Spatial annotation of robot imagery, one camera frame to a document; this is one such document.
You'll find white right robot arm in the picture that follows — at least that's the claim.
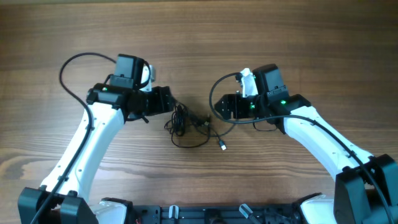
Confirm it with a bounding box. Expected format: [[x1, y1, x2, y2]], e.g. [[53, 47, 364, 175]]
[[210, 94, 397, 223]]

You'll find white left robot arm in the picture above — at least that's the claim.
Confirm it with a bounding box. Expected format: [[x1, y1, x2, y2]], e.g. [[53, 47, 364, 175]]
[[17, 83, 175, 223]]

